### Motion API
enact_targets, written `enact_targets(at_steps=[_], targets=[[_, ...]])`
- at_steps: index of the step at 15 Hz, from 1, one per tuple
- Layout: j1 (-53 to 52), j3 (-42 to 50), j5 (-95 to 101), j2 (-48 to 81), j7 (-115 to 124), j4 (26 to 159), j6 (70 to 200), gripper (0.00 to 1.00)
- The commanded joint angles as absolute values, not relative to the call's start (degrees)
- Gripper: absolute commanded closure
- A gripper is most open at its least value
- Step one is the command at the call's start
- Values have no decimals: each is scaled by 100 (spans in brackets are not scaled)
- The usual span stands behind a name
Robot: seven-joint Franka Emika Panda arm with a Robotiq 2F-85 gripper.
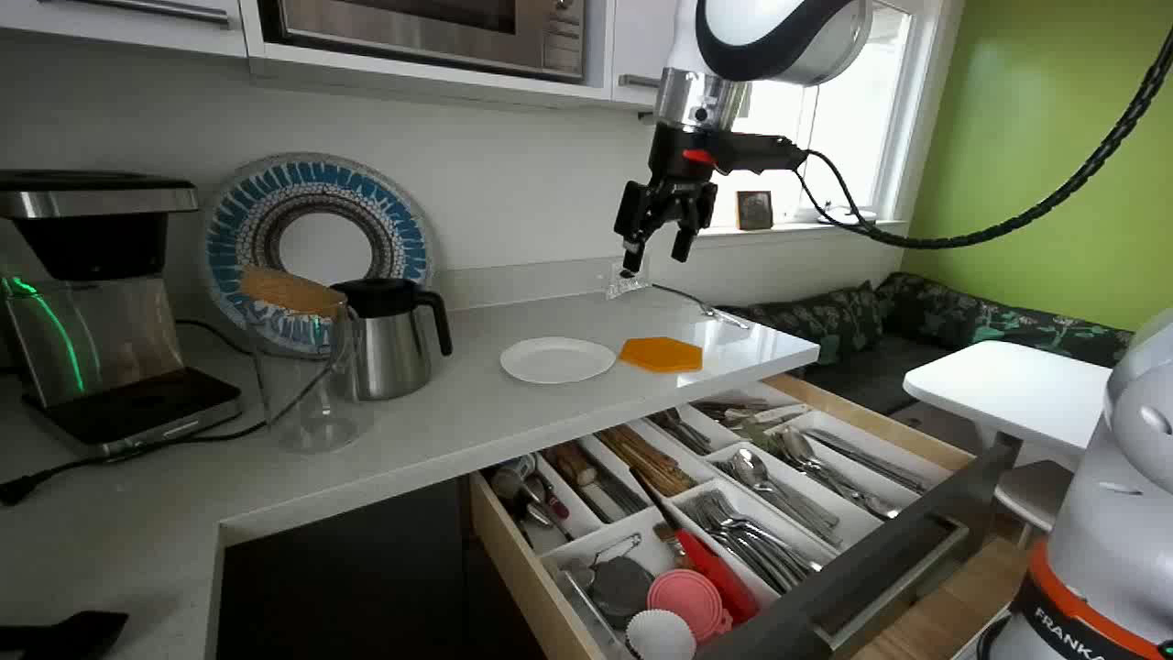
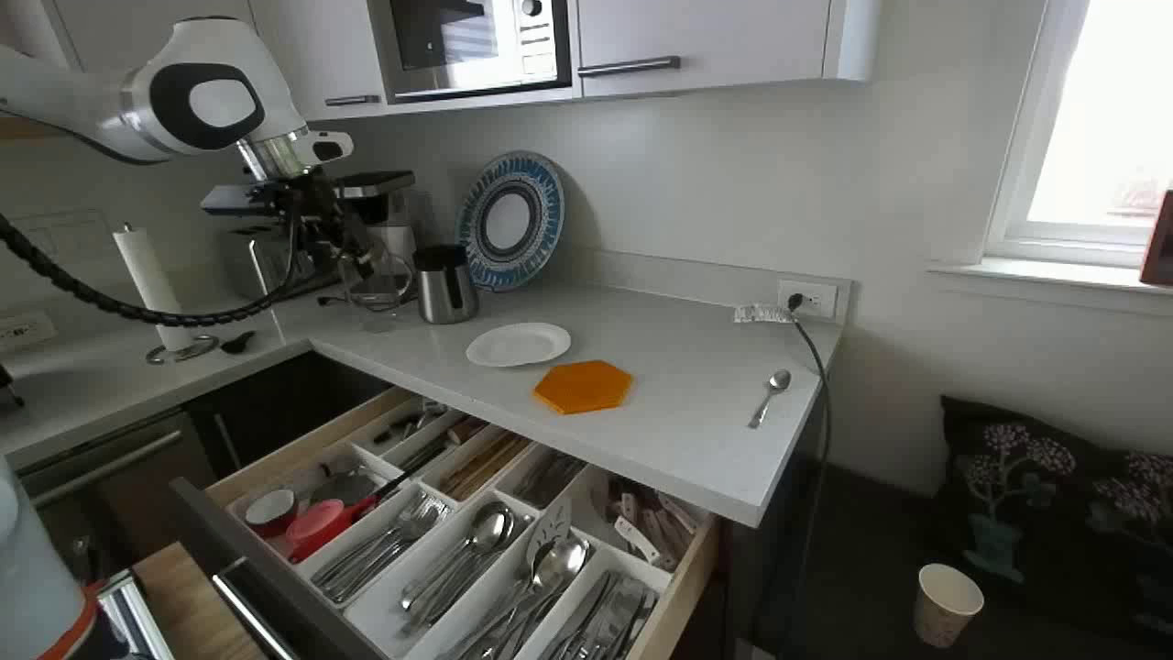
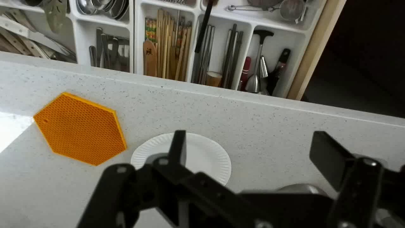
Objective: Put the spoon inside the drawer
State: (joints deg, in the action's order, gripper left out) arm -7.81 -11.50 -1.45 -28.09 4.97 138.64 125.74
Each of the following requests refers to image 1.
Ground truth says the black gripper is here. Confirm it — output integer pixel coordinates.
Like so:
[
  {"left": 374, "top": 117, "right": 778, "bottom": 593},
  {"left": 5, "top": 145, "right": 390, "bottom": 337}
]
[{"left": 611, "top": 123, "right": 725, "bottom": 282}]

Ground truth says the white round plate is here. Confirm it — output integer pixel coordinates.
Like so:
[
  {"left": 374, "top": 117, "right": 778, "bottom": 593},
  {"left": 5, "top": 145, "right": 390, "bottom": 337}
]
[{"left": 497, "top": 335, "right": 619, "bottom": 389}]

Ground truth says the white cutlery tray insert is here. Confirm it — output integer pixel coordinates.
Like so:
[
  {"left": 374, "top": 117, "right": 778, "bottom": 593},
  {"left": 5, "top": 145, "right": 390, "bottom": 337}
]
[{"left": 481, "top": 383, "right": 951, "bottom": 660}]

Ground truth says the steel built-in microwave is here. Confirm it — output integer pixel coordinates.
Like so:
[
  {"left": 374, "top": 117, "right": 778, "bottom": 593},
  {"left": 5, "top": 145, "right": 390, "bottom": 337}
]
[{"left": 252, "top": 0, "right": 593, "bottom": 87}]

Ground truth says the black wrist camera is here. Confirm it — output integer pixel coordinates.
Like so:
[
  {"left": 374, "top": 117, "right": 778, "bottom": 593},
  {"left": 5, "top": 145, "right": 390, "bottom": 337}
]
[{"left": 680, "top": 130, "right": 811, "bottom": 176}]

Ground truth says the orange hexagonal trivet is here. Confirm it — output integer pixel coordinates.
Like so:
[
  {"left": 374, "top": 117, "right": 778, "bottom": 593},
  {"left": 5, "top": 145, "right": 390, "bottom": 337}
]
[{"left": 615, "top": 335, "right": 707, "bottom": 379}]

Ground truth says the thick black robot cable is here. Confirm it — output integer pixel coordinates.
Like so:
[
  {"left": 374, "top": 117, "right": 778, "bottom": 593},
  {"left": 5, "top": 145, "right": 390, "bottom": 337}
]
[{"left": 793, "top": 30, "right": 1173, "bottom": 252}]

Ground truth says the grey round strainer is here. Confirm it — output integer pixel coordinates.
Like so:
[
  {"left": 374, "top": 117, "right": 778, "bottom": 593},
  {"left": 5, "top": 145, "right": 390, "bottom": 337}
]
[{"left": 588, "top": 554, "right": 659, "bottom": 631}]

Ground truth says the large steel spoon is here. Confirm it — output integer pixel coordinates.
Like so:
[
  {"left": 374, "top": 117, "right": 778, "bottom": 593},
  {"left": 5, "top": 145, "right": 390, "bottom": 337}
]
[
  {"left": 782, "top": 427, "right": 911, "bottom": 524},
  {"left": 715, "top": 443, "right": 847, "bottom": 546}
]

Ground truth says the wide white cabinet door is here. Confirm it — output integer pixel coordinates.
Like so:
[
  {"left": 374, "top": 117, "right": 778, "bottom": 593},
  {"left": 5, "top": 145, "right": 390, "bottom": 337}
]
[{"left": 604, "top": 0, "right": 688, "bottom": 109}]

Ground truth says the steel fork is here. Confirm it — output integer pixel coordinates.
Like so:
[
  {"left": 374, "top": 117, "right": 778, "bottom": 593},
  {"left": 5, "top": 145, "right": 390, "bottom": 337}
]
[{"left": 683, "top": 487, "right": 825, "bottom": 598}]

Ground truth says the blue patterned decorative plate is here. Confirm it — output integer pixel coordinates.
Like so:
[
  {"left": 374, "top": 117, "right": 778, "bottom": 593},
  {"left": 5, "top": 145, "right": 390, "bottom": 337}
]
[{"left": 200, "top": 150, "right": 442, "bottom": 361}]

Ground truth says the white table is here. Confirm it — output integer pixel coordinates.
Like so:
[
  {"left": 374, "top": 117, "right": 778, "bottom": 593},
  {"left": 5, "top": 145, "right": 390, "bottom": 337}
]
[{"left": 897, "top": 337, "right": 1114, "bottom": 458}]

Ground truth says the wooden kitchen drawer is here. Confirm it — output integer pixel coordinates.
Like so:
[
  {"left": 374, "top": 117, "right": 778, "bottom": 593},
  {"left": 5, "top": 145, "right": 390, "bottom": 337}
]
[{"left": 467, "top": 371, "right": 1022, "bottom": 660}]

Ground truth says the clear glass jar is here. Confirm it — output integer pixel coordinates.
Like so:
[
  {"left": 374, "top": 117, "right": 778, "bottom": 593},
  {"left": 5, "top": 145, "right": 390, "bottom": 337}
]
[{"left": 250, "top": 308, "right": 378, "bottom": 456}]

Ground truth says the dark handled utensil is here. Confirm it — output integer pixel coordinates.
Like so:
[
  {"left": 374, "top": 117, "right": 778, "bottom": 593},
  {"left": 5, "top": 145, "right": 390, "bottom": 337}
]
[{"left": 544, "top": 439, "right": 649, "bottom": 524}]

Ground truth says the steel thermal carafe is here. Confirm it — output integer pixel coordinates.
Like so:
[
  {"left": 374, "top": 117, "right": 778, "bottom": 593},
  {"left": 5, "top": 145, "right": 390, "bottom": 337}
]
[{"left": 328, "top": 275, "right": 454, "bottom": 403}]

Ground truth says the white cup in drawer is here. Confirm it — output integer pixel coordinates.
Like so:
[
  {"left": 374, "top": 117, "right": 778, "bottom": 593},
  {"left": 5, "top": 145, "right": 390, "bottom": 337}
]
[{"left": 624, "top": 604, "right": 702, "bottom": 660}]

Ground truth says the flat black device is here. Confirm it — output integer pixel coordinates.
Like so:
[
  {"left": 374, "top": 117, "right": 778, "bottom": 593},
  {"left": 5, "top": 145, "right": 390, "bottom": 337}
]
[{"left": 0, "top": 608, "right": 131, "bottom": 660}]

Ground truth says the red handled utensil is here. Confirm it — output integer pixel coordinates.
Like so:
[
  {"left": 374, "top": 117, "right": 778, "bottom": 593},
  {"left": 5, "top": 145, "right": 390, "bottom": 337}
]
[{"left": 630, "top": 470, "right": 762, "bottom": 626}]

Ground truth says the black appliance power cord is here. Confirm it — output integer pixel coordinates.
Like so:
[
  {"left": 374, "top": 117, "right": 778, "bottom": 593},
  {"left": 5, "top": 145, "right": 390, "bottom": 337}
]
[{"left": 0, "top": 312, "right": 346, "bottom": 511}]

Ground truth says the white framed window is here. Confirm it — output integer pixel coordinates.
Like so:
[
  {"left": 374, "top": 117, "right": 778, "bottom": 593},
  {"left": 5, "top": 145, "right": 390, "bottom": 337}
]
[{"left": 702, "top": 0, "right": 966, "bottom": 234}]

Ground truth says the wooden handled knife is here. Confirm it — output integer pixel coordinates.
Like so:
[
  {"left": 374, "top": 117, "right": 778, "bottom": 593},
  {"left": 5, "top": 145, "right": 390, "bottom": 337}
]
[{"left": 600, "top": 422, "right": 696, "bottom": 500}]

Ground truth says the black steel coffee maker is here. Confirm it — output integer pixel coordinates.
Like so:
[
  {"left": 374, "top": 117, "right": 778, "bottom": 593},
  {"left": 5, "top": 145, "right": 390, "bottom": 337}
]
[{"left": 0, "top": 168, "right": 247, "bottom": 458}]

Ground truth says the steel table knife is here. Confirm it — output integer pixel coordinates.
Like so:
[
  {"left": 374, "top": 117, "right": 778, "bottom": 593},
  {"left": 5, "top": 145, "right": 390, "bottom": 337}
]
[{"left": 800, "top": 417, "right": 938, "bottom": 492}]

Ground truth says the tan rectangular sponge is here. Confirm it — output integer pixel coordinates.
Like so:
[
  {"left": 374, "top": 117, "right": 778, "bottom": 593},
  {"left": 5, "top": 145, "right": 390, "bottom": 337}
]
[{"left": 236, "top": 263, "right": 349, "bottom": 323}]

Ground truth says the red cup in drawer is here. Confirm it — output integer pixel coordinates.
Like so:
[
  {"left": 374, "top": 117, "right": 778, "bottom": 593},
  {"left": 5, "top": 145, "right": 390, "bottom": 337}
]
[{"left": 642, "top": 566, "right": 737, "bottom": 647}]

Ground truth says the small dark picture frame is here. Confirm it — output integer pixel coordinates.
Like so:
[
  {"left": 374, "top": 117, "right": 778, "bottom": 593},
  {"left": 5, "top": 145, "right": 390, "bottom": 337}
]
[{"left": 735, "top": 187, "right": 778, "bottom": 234}]

